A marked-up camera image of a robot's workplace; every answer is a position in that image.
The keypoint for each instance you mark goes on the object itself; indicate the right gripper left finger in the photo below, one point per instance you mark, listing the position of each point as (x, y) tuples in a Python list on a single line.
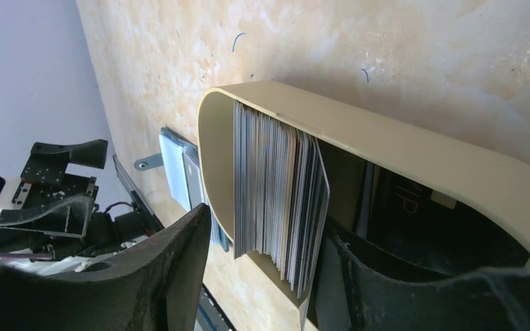
[(105, 296)]

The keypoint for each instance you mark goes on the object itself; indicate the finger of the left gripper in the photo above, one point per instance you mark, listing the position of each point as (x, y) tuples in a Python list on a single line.
[(68, 217), (47, 163)]

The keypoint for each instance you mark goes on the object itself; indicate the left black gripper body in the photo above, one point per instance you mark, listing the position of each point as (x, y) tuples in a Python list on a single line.
[(105, 234)]

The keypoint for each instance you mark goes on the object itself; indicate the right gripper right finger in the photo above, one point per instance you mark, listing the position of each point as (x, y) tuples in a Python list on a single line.
[(359, 286)]

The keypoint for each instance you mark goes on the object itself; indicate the blue leather card holder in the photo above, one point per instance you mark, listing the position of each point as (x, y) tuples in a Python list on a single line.
[(170, 158)]

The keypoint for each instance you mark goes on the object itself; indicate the dark card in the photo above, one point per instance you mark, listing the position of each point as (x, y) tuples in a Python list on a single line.
[(193, 177)]

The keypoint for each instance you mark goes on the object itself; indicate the stack of cards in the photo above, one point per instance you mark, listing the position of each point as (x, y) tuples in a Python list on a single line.
[(281, 194)]

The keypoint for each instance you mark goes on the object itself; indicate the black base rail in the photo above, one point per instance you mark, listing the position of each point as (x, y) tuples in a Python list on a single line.
[(179, 254)]

